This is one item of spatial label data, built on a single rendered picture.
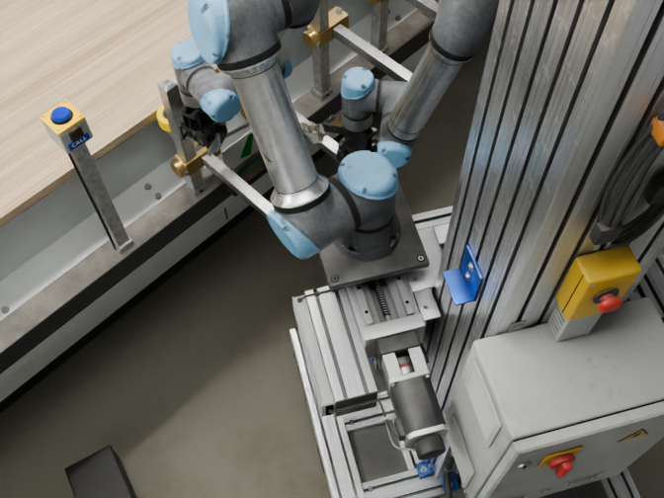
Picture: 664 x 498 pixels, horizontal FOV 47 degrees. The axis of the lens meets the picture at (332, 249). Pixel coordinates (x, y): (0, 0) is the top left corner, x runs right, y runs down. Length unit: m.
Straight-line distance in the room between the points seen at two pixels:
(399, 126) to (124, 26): 1.04
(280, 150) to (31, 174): 0.89
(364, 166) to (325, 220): 0.14
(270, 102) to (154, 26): 1.06
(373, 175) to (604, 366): 0.54
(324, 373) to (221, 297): 1.22
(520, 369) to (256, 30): 0.71
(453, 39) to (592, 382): 0.65
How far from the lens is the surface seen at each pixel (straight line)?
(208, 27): 1.25
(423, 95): 1.54
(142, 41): 2.31
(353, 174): 1.46
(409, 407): 1.54
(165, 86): 1.85
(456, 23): 1.42
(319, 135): 2.04
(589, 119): 0.90
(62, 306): 2.08
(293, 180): 1.39
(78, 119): 1.71
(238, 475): 2.54
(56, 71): 2.29
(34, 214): 2.17
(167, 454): 2.60
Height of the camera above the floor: 2.44
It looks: 59 degrees down
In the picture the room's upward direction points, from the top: 1 degrees counter-clockwise
